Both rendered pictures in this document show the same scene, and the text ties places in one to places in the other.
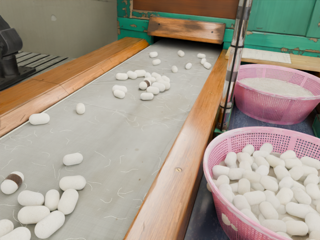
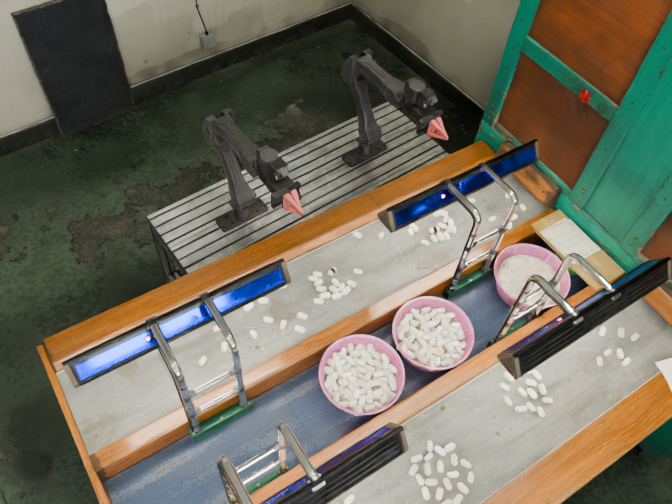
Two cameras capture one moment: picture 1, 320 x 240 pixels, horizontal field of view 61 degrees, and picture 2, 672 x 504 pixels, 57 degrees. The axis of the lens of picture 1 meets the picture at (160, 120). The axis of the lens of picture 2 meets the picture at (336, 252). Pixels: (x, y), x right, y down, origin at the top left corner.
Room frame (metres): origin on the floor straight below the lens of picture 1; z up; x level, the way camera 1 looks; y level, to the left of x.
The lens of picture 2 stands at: (-0.69, -0.52, 2.52)
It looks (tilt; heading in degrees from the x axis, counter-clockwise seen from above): 54 degrees down; 36
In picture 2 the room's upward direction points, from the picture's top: 6 degrees clockwise
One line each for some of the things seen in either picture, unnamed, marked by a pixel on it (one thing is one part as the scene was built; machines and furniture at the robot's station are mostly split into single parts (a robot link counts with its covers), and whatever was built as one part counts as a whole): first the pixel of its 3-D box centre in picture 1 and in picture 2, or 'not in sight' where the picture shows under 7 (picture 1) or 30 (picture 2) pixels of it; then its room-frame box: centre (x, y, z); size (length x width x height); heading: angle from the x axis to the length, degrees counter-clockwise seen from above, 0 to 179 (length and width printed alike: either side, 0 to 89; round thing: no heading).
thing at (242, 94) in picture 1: (273, 93); (528, 281); (0.74, -0.33, 0.72); 0.27 x 0.27 x 0.10
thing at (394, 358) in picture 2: not in sight; (360, 379); (0.05, -0.12, 0.72); 0.27 x 0.27 x 0.10
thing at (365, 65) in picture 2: not in sight; (376, 82); (0.87, 0.51, 1.05); 0.30 x 0.09 x 0.12; 78
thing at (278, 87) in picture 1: (272, 97); (527, 283); (0.74, -0.33, 0.71); 0.22 x 0.22 x 0.06
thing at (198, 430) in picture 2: not in sight; (201, 368); (-0.30, 0.19, 0.90); 0.20 x 0.19 x 0.45; 163
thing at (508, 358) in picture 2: not in sight; (591, 310); (0.50, -0.55, 1.08); 0.62 x 0.08 x 0.07; 163
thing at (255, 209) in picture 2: not in sight; (241, 208); (0.28, 0.65, 0.71); 0.20 x 0.07 x 0.08; 168
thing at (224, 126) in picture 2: not in sight; (236, 145); (0.28, 0.64, 1.05); 0.30 x 0.09 x 0.12; 78
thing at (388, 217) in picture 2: not in sight; (463, 180); (0.66, -0.01, 1.08); 0.62 x 0.08 x 0.07; 163
